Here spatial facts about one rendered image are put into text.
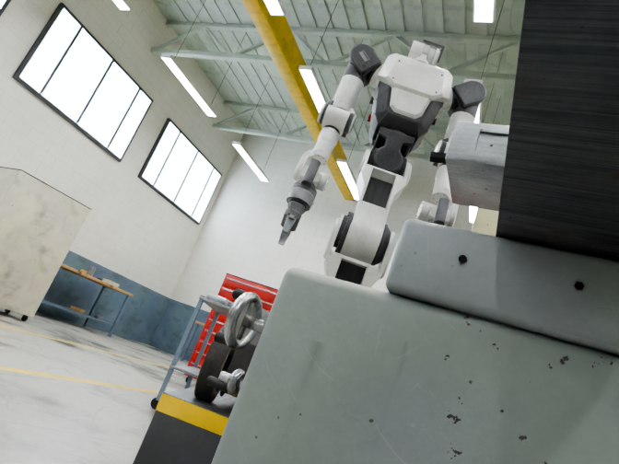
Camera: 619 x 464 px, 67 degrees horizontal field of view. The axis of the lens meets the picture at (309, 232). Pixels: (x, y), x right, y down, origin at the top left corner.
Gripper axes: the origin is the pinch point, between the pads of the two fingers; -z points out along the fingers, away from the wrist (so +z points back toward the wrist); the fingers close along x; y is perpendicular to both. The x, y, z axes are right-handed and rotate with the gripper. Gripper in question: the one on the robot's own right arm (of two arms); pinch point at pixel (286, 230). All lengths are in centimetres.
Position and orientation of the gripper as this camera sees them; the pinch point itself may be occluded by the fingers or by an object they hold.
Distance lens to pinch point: 157.6
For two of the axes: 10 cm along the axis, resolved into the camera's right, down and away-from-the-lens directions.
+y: 9.2, 4.0, 0.2
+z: 3.6, -8.4, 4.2
